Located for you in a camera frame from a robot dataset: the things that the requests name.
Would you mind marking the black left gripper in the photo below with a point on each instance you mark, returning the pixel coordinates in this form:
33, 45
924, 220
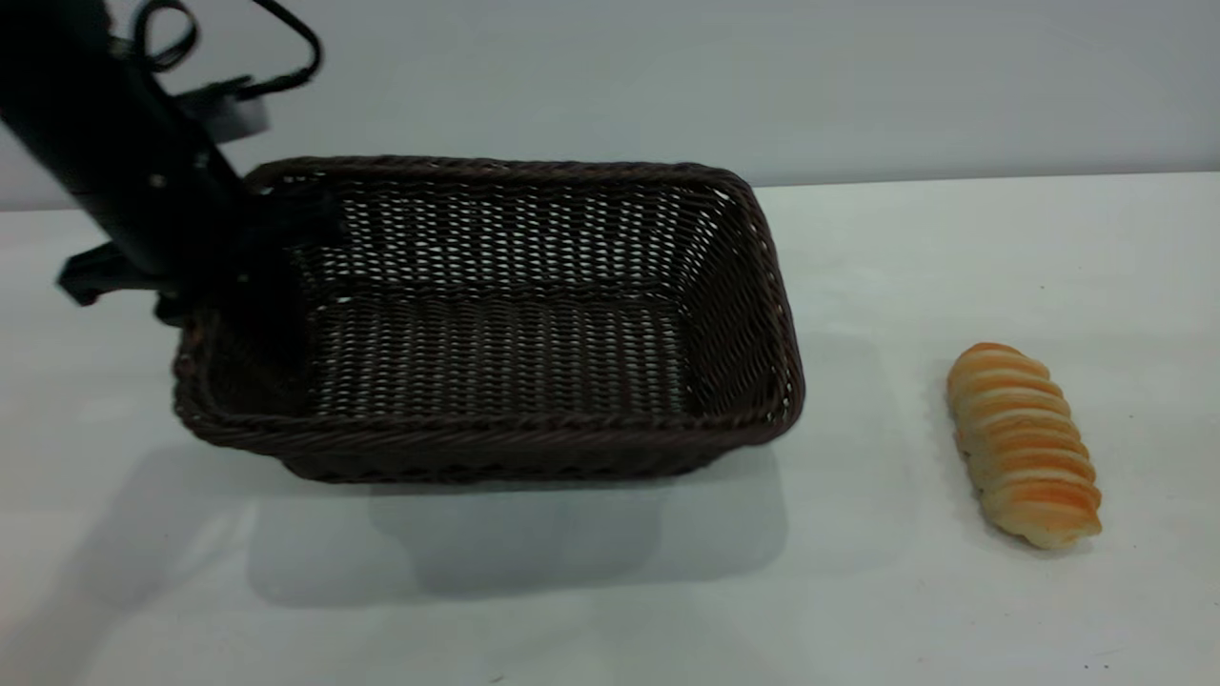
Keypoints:
291, 217

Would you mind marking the ridged bread loaf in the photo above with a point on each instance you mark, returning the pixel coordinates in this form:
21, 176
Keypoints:
1025, 448

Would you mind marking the dark brown woven basket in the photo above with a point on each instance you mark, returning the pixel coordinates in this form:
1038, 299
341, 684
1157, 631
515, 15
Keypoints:
515, 362

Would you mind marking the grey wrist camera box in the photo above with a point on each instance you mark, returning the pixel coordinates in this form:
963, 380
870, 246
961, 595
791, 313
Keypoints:
232, 112

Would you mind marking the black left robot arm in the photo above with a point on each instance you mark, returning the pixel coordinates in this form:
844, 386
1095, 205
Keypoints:
105, 133

